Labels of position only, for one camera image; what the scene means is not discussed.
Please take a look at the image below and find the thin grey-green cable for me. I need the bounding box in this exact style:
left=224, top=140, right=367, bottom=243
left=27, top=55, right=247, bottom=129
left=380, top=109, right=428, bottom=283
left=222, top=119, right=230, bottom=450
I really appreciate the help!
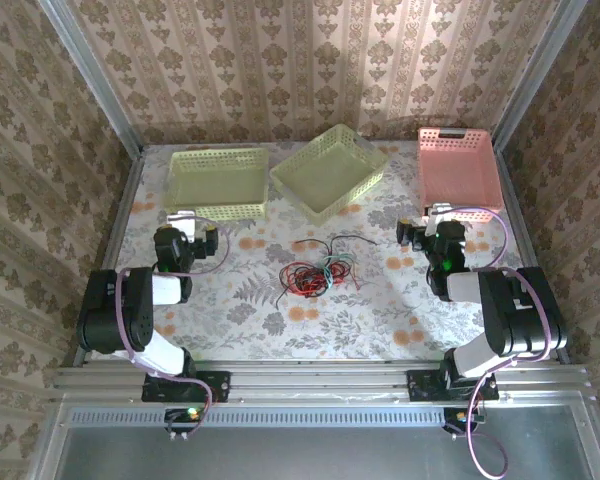
left=319, top=253, right=354, bottom=289

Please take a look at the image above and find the pale green perforated basket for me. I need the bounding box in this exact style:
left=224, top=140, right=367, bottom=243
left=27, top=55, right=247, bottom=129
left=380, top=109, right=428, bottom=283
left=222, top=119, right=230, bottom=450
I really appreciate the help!
left=162, top=147, right=271, bottom=221
left=269, top=123, right=390, bottom=227

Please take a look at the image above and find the pink perforated basket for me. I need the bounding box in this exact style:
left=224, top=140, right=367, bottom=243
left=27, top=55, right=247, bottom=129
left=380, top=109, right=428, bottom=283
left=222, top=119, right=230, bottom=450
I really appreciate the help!
left=417, top=126, right=506, bottom=224

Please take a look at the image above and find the small controller board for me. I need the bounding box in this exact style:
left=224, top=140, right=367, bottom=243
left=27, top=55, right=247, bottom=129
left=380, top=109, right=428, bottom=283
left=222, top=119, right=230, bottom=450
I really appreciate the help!
left=442, top=407, right=489, bottom=442
left=163, top=407, right=207, bottom=442

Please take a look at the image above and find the grey metal sheet panel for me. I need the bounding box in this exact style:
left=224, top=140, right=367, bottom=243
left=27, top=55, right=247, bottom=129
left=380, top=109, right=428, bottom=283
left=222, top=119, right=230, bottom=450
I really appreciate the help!
left=59, top=424, right=599, bottom=480

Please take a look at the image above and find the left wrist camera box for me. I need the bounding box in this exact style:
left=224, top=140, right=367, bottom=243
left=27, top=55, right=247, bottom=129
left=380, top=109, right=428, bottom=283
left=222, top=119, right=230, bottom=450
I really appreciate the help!
left=167, top=211, right=200, bottom=245

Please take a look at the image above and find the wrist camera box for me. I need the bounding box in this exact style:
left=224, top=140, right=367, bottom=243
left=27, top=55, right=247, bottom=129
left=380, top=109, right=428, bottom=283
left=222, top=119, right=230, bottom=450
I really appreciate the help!
left=167, top=211, right=200, bottom=245
left=426, top=202, right=454, bottom=226

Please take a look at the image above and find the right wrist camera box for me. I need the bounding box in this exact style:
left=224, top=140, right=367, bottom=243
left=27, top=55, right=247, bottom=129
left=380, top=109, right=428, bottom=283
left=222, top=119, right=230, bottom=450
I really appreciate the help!
left=426, top=202, right=454, bottom=226

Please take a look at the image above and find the aluminium table side rail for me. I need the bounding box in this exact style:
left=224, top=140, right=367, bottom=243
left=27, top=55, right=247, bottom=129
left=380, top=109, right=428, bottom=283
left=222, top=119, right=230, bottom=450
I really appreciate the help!
left=493, top=147, right=572, bottom=365
left=72, top=147, right=146, bottom=366

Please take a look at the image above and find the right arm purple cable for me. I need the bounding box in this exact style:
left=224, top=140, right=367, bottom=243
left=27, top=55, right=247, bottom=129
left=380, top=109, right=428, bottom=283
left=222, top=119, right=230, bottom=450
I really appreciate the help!
left=447, top=205, right=554, bottom=480

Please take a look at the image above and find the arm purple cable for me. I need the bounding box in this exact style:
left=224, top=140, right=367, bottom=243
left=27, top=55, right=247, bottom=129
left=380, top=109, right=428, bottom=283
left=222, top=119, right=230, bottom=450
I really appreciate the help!
left=115, top=215, right=231, bottom=439
left=447, top=205, right=554, bottom=480

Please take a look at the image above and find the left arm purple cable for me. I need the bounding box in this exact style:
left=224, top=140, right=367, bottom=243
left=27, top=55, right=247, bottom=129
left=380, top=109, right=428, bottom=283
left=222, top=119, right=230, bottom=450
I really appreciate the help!
left=115, top=215, right=231, bottom=439

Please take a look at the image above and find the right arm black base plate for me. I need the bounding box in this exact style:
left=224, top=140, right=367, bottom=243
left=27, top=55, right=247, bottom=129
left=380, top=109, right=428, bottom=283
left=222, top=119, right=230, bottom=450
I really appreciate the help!
left=407, top=368, right=500, bottom=403

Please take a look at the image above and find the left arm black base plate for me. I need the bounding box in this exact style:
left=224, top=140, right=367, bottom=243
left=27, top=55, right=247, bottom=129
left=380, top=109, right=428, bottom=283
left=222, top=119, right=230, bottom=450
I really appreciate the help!
left=140, top=370, right=232, bottom=404

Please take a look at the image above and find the aluminium frame post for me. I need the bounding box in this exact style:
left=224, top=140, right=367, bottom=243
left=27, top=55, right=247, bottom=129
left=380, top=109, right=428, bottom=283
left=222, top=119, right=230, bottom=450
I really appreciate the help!
left=37, top=0, right=145, bottom=156
left=492, top=0, right=589, bottom=151

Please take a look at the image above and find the aluminium frame rail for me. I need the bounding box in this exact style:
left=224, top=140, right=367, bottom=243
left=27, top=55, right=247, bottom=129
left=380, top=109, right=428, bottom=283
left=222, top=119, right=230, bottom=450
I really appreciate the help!
left=53, top=360, right=592, bottom=401

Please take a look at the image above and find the slotted grey cable duct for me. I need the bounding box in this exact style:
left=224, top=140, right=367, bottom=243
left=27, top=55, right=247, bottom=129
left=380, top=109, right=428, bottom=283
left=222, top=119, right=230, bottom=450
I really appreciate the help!
left=62, top=405, right=589, bottom=426

